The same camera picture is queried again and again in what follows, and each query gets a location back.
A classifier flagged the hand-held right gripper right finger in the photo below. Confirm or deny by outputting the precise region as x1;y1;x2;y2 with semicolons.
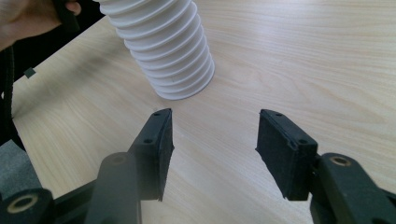
255;108;318;202

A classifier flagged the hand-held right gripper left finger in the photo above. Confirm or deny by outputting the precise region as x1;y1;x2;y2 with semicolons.
127;107;176;203

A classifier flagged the stack of white cups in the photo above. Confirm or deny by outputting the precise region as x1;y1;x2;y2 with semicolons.
92;0;217;102

